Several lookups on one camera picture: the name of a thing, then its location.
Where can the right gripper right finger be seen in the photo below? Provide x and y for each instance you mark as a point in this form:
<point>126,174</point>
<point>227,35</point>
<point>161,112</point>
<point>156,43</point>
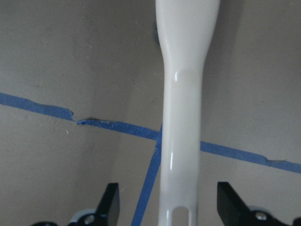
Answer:
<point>233,211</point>

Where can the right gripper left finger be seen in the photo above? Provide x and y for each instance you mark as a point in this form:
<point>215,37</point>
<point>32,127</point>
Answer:
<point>105,214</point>

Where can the beige hand brush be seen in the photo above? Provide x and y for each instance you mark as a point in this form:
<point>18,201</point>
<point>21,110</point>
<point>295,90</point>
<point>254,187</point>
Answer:
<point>185,30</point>

